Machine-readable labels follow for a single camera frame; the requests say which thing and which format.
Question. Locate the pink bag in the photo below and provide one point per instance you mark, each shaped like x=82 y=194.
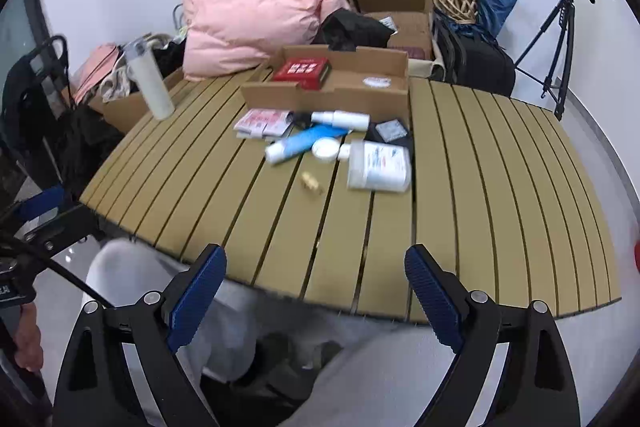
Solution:
x=90 y=74

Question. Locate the woven rattan ball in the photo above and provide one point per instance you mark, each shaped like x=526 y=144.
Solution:
x=461 y=11

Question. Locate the person's left leg grey trousers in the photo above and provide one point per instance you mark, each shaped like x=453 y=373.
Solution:
x=224 y=344

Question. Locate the left cardboard box with clothes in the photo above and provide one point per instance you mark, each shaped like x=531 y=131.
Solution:
x=122 y=113

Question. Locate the white round lid in tray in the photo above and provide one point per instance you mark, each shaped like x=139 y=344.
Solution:
x=377 y=82

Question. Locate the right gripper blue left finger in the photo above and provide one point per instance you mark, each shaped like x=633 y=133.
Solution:
x=190 y=294

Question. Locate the red box white characters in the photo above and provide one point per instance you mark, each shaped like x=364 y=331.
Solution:
x=308 y=73

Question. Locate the rear open cardboard box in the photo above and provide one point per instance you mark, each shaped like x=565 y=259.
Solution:
x=411 y=21

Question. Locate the black garment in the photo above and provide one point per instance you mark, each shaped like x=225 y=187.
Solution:
x=344 y=30

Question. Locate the black backpack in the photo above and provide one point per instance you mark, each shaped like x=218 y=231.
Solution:
x=471 y=62

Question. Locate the pink white wallet booklet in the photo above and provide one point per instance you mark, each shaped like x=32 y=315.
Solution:
x=266 y=124

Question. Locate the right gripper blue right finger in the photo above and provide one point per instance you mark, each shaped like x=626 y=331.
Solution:
x=440 y=295

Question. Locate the person's leg grey trousers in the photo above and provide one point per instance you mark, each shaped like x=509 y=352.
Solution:
x=224 y=344
x=387 y=380

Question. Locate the pink puffy duvet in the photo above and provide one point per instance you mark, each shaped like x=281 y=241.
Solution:
x=228 y=36

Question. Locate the white thermos bottle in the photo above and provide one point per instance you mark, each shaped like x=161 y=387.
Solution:
x=143 y=69

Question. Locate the red bucket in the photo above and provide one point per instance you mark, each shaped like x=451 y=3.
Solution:
x=637 y=255

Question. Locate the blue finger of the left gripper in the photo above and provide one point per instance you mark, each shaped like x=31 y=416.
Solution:
x=38 y=205

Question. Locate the blue white tube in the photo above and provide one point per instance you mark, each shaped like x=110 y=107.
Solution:
x=300 y=142

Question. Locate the black camera tripod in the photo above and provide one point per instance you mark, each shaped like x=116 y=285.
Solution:
x=556 y=81

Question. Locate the black power adapter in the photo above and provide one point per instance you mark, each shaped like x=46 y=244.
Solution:
x=390 y=132

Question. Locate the white spray bottle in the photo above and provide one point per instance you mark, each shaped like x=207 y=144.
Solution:
x=343 y=120

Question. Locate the clear plastic bottle white label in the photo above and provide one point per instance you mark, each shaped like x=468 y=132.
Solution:
x=378 y=167

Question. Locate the person's right leg grey trousers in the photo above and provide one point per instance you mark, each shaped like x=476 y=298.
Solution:
x=387 y=380

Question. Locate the small white round jar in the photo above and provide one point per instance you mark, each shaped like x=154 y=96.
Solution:
x=326 y=149

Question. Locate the person's left hand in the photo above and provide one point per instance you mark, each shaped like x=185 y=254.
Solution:
x=27 y=339

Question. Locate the black folding cart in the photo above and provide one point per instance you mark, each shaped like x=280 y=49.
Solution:
x=56 y=140

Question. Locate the open shallow cardboard tray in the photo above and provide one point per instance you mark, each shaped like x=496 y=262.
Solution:
x=343 y=88

